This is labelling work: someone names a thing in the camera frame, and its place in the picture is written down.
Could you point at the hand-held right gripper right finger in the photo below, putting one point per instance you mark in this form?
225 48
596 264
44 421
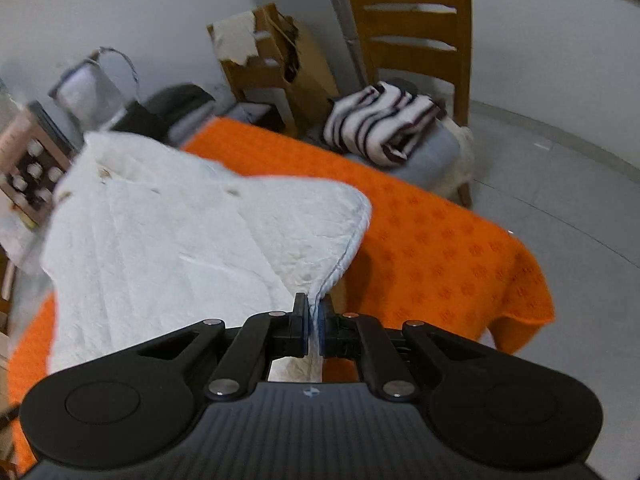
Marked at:
323 330

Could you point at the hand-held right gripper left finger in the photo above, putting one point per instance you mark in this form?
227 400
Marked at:
300 327

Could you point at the white quilted vest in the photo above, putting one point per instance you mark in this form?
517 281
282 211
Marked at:
175 240

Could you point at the orange patterned mat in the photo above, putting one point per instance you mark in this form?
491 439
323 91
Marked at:
440 260

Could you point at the grey seat cushion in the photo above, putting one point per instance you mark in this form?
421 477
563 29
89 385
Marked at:
430 160

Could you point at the striped folded cloth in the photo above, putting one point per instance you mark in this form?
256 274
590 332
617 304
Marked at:
380 120

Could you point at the brown paper bag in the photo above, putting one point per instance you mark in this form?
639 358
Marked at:
310 75

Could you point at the dark grey folded cloth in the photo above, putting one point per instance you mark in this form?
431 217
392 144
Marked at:
185 97

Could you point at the black folded cloth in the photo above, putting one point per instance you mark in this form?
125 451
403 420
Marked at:
140 120

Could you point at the white crumpled paper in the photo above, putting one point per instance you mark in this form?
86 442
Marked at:
235 35

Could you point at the wooden slat-back chair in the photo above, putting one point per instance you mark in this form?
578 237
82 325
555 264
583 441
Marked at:
415 25

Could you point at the white plastic bag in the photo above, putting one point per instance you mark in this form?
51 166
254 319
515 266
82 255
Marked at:
85 90

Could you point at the brown picture frame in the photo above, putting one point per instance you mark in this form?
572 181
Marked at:
30 170

